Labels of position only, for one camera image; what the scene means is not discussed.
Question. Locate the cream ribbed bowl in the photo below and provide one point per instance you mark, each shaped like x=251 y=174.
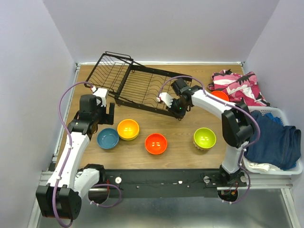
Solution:
x=204 y=144

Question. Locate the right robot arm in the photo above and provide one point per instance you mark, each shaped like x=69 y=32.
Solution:
x=237 y=123

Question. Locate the red-orange bowl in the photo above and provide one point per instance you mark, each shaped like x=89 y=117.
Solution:
x=156 y=144
x=220 y=95

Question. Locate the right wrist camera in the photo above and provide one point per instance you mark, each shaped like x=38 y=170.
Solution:
x=165 y=98

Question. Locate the lime green bowl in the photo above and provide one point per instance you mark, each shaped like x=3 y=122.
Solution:
x=204 y=133

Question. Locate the white laundry basket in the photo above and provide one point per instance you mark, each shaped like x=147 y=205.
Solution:
x=278 y=116

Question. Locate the blue bowl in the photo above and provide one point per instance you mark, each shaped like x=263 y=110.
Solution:
x=107 y=138

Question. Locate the black wire dish rack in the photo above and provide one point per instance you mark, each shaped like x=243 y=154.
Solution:
x=134 y=85

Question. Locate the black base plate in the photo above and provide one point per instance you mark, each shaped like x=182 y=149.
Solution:
x=164 y=183

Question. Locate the orange-yellow bowl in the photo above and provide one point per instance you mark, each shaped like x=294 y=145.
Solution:
x=128 y=128

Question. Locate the blue denim jeans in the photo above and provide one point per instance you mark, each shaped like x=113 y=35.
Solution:
x=278 y=145

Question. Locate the yellow-green bowl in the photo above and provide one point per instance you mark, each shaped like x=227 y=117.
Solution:
x=128 y=139

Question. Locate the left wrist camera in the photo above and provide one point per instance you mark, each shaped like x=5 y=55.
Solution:
x=101 y=95

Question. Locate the white cloth in basket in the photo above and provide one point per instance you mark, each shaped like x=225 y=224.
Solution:
x=263 y=167

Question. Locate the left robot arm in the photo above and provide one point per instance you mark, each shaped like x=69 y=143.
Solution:
x=61 y=197

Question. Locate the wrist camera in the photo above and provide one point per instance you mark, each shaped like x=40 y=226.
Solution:
x=165 y=98
x=101 y=95

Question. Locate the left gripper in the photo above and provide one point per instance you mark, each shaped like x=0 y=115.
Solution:
x=107 y=118

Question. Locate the pink camouflage garment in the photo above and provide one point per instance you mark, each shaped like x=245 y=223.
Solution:
x=238 y=88

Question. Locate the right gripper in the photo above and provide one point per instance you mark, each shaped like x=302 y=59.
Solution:
x=177 y=114

